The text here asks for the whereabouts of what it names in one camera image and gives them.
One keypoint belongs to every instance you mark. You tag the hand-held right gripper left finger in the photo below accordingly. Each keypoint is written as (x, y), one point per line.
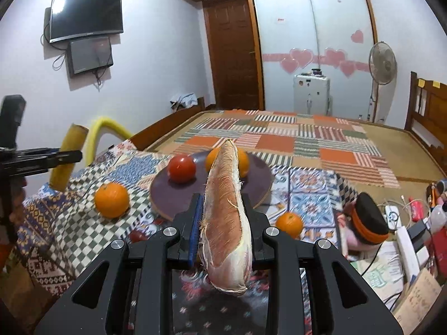
(195, 232)

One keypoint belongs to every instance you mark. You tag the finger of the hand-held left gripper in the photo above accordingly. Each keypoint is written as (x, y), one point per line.
(52, 157)

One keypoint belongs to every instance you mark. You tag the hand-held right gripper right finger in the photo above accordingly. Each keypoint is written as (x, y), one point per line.
(259, 241)

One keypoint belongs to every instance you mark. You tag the tan bamboo shoot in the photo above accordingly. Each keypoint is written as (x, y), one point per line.
(223, 223)

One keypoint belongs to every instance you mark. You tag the dark purple round plate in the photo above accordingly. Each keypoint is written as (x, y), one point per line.
(160, 195)

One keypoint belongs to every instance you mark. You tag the yellow bamboo tube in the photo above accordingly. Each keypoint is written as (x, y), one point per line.
(68, 153)

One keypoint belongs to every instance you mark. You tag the orange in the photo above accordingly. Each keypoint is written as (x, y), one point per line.
(111, 199)
(289, 225)
(244, 165)

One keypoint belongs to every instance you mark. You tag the yellow foam tube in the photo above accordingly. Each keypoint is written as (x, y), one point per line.
(96, 136)

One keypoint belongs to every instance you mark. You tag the small red fruit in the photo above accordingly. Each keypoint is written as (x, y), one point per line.
(139, 236)

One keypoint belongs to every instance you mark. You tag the red tomato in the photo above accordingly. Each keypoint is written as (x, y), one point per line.
(181, 168)

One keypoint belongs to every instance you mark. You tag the patterned patchwork tablecloth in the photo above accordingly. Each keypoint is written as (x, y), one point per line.
(80, 230)

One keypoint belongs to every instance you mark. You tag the plush toy with black hat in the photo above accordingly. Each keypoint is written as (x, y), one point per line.
(366, 223)

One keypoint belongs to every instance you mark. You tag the striped patchwork blanket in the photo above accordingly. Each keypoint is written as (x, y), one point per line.
(307, 143)

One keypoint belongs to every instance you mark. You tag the stack of printed papers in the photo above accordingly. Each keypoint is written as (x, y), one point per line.
(379, 272)

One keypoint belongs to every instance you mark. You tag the crumpled grey cloth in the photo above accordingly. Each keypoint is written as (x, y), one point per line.
(183, 100)

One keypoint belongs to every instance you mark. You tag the white power strip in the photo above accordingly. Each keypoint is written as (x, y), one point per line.
(391, 216)

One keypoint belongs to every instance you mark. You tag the long white box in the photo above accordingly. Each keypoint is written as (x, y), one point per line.
(408, 251)

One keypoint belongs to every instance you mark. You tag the white floor appliance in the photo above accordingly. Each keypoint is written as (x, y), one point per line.
(310, 94)

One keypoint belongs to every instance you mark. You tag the red pouch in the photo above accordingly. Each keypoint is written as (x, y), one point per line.
(417, 210)

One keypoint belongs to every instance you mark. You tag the brown cardboard sheet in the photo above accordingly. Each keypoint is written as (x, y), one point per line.
(419, 296)

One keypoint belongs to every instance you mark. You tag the brown wooden door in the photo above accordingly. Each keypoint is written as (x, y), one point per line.
(232, 59)

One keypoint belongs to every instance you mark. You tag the white plastic bottle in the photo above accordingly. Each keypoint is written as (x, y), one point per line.
(438, 220)

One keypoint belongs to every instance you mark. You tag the wardrobe with heart stickers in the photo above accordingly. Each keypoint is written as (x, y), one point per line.
(314, 35)

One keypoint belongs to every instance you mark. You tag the white standing fan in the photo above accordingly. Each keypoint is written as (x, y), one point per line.
(383, 63)

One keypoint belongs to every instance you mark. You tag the small wall monitor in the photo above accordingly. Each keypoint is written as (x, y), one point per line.
(90, 56)

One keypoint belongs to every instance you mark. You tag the wooden bed frame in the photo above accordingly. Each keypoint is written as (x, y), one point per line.
(164, 125)

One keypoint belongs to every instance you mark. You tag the large wall monitor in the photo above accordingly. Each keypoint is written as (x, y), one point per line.
(85, 17)

